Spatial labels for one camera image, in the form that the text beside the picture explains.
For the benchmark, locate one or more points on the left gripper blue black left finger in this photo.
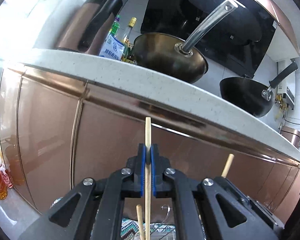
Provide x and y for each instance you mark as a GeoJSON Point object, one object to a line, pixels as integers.
{"type": "Point", "coordinates": [93, 208]}

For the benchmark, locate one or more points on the left gripper blue black right finger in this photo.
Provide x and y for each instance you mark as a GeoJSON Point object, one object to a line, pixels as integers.
{"type": "Point", "coordinates": [203, 209]}

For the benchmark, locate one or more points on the wooden chopstick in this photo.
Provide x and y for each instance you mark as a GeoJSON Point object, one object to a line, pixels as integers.
{"type": "Point", "coordinates": [140, 222]}
{"type": "Point", "coordinates": [148, 178]}
{"type": "Point", "coordinates": [227, 165]}

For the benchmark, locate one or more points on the zigzag patterned cloth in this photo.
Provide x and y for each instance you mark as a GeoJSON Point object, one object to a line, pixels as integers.
{"type": "Point", "coordinates": [130, 229]}

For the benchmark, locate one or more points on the copper lower cabinets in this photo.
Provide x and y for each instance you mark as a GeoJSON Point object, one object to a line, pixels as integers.
{"type": "Point", "coordinates": [56, 131]}

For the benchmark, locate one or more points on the copper rice cooker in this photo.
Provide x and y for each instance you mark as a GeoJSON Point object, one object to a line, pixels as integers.
{"type": "Point", "coordinates": [292, 135]}

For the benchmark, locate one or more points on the black wok with lid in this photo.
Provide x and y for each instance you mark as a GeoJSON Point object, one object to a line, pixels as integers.
{"type": "Point", "coordinates": [252, 96]}

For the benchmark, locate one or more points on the yellow cap clear bottle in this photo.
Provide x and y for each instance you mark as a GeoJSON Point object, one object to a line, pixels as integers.
{"type": "Point", "coordinates": [126, 36]}

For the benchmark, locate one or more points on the blue white salt bag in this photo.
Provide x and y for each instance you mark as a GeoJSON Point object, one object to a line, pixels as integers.
{"type": "Point", "coordinates": [112, 49]}

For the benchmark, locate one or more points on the white gas water heater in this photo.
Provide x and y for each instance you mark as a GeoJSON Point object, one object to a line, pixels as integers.
{"type": "Point", "coordinates": [287, 87]}

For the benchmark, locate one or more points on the green cap bottle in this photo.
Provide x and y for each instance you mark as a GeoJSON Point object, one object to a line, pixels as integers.
{"type": "Point", "coordinates": [115, 26]}

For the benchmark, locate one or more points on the black range hood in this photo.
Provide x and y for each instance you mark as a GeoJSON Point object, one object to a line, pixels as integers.
{"type": "Point", "coordinates": [233, 33]}

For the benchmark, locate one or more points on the copper electric kettle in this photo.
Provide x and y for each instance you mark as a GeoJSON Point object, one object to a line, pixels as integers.
{"type": "Point", "coordinates": [89, 26]}

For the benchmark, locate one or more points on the wire utensil holder basket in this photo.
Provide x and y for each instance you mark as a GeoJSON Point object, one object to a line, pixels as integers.
{"type": "Point", "coordinates": [162, 230]}

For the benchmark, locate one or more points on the bronze wok with handle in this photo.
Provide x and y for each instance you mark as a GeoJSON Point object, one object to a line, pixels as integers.
{"type": "Point", "coordinates": [175, 57]}

